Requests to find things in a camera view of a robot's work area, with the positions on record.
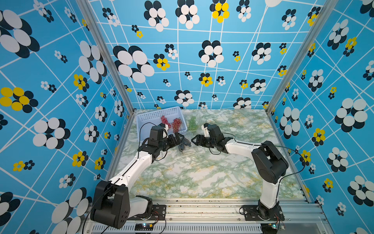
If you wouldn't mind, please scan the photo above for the clear plastic clamshell container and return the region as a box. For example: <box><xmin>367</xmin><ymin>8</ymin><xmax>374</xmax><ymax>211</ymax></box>
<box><xmin>187</xmin><ymin>115</ymin><xmax>206</xmax><ymax>134</ymax></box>

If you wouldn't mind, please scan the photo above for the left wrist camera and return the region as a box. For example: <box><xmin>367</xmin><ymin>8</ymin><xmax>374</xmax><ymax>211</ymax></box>
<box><xmin>148</xmin><ymin>123</ymin><xmax>168</xmax><ymax>146</ymax></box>

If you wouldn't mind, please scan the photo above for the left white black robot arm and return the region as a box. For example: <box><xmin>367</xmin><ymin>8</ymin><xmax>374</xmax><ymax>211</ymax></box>
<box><xmin>89</xmin><ymin>133</ymin><xmax>185</xmax><ymax>229</ymax></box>

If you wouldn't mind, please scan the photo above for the red grape bunch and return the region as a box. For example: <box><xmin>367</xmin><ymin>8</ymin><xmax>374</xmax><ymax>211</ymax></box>
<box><xmin>171</xmin><ymin>118</ymin><xmax>182</xmax><ymax>133</ymax></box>
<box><xmin>161</xmin><ymin>116</ymin><xmax>171</xmax><ymax>129</ymax></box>

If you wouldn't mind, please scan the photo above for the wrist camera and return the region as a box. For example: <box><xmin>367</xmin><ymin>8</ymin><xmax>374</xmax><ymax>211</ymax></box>
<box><xmin>148</xmin><ymin>123</ymin><xmax>168</xmax><ymax>146</ymax></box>
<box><xmin>201</xmin><ymin>123</ymin><xmax>225</xmax><ymax>141</ymax></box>

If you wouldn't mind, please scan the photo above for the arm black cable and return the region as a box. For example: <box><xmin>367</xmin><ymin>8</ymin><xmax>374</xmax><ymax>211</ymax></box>
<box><xmin>208</xmin><ymin>133</ymin><xmax>306</xmax><ymax>180</ymax></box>
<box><xmin>81</xmin><ymin>122</ymin><xmax>168</xmax><ymax>234</ymax></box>

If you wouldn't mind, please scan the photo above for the left green circuit board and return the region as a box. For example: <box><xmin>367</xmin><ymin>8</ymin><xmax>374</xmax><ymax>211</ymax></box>
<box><xmin>134</xmin><ymin>223</ymin><xmax>154</xmax><ymax>233</ymax></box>

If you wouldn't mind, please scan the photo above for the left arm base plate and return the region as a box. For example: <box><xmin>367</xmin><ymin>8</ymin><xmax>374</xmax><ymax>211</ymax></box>
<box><xmin>128</xmin><ymin>204</ymin><xmax>167</xmax><ymax>221</ymax></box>

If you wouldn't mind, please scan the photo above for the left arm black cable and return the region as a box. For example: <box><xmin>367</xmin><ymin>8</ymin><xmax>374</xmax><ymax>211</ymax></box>
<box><xmin>81</xmin><ymin>122</ymin><xmax>168</xmax><ymax>234</ymax></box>

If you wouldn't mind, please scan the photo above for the green grape bunch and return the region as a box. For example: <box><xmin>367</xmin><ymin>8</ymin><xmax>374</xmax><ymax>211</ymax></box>
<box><xmin>188</xmin><ymin>116</ymin><xmax>198</xmax><ymax>132</ymax></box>

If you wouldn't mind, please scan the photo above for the aluminium front rail frame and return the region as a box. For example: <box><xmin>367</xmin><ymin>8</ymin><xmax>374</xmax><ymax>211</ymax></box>
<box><xmin>84</xmin><ymin>199</ymin><xmax>333</xmax><ymax>234</ymax></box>

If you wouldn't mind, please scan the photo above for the black grape bunch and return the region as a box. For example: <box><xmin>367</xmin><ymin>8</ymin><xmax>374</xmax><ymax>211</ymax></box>
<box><xmin>178</xmin><ymin>138</ymin><xmax>191</xmax><ymax>152</ymax></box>

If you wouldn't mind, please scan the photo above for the light blue perforated plastic basket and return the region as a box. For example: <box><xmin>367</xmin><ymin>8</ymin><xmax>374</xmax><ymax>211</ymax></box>
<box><xmin>136</xmin><ymin>107</ymin><xmax>188</xmax><ymax>141</ymax></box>

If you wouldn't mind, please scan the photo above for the red grape bunch right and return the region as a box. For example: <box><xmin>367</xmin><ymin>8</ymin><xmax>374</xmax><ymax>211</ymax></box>
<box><xmin>171</xmin><ymin>118</ymin><xmax>182</xmax><ymax>133</ymax></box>

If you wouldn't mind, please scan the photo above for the red grape bunch left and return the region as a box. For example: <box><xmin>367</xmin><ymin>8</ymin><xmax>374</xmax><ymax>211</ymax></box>
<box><xmin>161</xmin><ymin>116</ymin><xmax>171</xmax><ymax>129</ymax></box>

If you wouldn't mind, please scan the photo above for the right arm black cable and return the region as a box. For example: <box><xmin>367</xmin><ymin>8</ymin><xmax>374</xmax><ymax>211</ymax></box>
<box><xmin>208</xmin><ymin>133</ymin><xmax>306</xmax><ymax>180</ymax></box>

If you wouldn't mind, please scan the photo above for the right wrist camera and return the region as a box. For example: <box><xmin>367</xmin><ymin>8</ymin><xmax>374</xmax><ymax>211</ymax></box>
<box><xmin>201</xmin><ymin>123</ymin><xmax>225</xmax><ymax>141</ymax></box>

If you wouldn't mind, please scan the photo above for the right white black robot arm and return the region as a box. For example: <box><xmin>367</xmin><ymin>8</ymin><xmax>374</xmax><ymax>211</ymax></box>
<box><xmin>191</xmin><ymin>135</ymin><xmax>289</xmax><ymax>220</ymax></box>

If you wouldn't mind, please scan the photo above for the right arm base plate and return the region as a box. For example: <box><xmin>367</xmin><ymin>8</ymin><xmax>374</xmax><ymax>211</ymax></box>
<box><xmin>239</xmin><ymin>204</ymin><xmax>285</xmax><ymax>221</ymax></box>

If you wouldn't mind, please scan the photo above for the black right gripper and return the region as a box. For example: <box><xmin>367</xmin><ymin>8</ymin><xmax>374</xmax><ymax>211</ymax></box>
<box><xmin>190</xmin><ymin>135</ymin><xmax>217</xmax><ymax>148</ymax></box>

